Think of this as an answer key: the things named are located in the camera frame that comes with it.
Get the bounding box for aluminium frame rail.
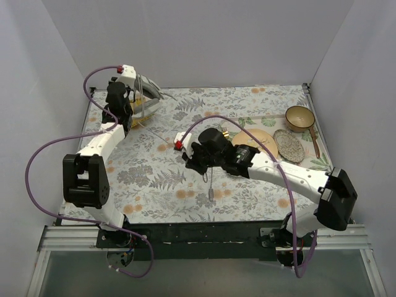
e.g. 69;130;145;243
38;224;372;252

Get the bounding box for leaf pattern serving tray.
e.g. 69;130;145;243
218;113;330;174

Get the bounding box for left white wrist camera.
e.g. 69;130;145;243
116;64;137;89

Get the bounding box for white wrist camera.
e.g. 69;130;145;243
116;64;137;89
174;132;193;158

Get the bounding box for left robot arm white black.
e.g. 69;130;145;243
62;82;132;248

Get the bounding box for gold fork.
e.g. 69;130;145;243
220;126;230;140

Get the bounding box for yellow woven bamboo tray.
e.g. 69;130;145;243
130;97;160;127

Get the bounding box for white grey gaming headphones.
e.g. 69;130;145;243
132;74;176;112

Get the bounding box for beige bird plate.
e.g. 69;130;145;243
231;129;278;158

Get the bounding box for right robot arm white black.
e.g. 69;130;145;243
174;128;357;247

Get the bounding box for grey headphone cable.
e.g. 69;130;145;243
136;74;216;202

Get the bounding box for brown bowl with handle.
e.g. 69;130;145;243
285;106;321;158

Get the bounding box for floral table mat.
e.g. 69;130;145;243
61;85;346;225

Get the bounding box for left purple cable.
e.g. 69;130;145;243
25;64;155;278

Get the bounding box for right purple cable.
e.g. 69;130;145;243
181;115;318;278

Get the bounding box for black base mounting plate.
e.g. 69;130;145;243
96;220;293;265

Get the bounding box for speckled oval plate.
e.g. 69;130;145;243
273;129;305;163

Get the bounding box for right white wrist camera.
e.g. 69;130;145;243
174;132;193;158

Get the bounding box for purple cable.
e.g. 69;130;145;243
181;115;318;278
25;64;155;278

